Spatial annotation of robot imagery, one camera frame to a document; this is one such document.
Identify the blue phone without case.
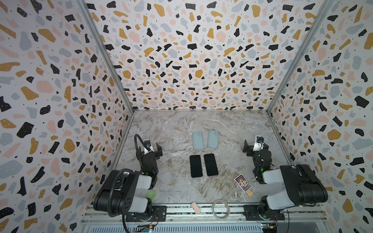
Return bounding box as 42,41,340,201
204,153,219,176

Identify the green tape roll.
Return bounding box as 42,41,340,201
146,190,157,200

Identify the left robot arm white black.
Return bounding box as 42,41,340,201
93,141,163,221

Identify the pink eraser block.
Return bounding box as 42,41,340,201
191,202,201,215

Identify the small wooden block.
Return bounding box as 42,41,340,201
245,189,254,197

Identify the colourful card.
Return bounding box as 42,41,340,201
234,174,252,192

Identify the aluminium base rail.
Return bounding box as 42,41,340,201
79,203,333,233

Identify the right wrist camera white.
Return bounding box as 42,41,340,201
253,136,264,151

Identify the black smartphone on table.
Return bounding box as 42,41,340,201
189,155,203,178

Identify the coiled white cable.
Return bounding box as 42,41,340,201
212,199,231,219

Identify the light blue phone case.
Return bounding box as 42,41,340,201
192,131,205,150

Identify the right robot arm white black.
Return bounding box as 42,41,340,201
242,136,328,220

